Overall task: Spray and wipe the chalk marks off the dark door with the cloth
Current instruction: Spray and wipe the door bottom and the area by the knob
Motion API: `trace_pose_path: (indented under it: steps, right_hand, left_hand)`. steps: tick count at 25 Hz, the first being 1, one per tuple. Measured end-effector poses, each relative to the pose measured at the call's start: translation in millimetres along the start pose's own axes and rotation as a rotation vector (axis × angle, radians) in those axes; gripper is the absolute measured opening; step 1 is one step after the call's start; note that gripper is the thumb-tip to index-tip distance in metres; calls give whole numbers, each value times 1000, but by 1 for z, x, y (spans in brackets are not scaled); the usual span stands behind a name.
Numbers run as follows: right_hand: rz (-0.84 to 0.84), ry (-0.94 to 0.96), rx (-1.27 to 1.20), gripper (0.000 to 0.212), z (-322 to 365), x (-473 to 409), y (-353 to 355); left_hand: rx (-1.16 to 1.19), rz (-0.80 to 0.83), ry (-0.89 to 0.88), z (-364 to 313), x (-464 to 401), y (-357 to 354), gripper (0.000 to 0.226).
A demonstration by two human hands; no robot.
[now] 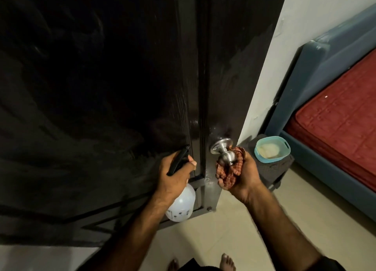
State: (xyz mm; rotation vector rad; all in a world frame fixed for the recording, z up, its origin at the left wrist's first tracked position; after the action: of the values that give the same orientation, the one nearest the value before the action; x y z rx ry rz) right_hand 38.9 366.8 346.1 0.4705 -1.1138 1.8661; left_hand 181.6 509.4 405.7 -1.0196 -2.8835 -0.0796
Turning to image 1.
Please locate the black right sleeve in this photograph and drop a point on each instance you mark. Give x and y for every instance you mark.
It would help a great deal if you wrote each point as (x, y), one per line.
(326, 265)

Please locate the person's left hand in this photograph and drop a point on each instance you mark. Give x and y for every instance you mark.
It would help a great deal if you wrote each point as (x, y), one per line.
(173, 182)

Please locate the red quilted mattress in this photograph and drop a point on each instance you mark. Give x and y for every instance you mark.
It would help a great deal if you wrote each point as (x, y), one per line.
(343, 115)

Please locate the person's right foot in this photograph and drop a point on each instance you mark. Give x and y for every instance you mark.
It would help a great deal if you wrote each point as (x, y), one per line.
(227, 263)

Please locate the person's right forearm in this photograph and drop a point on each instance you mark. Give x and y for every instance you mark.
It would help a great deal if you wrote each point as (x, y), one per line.
(282, 229)

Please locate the light green tray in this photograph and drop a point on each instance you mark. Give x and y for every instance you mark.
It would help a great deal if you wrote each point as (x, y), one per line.
(283, 157)

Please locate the black wooden door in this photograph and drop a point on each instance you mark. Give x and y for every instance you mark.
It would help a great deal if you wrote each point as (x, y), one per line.
(102, 73)

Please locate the orange checked cloth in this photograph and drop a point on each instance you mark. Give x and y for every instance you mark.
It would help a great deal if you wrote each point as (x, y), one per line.
(227, 173)

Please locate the dark plastic stool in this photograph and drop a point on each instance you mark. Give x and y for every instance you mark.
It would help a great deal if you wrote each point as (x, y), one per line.
(276, 170)

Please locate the person's left foot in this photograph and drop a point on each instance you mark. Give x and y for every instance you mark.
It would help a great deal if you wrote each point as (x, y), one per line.
(174, 265)

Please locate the blue bed frame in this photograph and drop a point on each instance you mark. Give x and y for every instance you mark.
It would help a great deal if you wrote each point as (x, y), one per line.
(317, 62)

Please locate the black shirt torso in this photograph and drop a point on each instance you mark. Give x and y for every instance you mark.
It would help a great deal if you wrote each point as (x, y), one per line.
(196, 266)

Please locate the person's right hand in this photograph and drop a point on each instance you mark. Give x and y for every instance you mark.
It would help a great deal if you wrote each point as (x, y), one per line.
(248, 179)

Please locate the white spray bottle black trigger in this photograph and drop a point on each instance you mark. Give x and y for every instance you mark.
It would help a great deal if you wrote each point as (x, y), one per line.
(182, 206)

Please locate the person's foot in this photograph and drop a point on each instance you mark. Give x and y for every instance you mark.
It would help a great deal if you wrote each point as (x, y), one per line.
(227, 263)
(174, 265)

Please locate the person's left forearm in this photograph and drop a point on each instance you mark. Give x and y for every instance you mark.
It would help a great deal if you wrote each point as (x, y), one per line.
(135, 235)

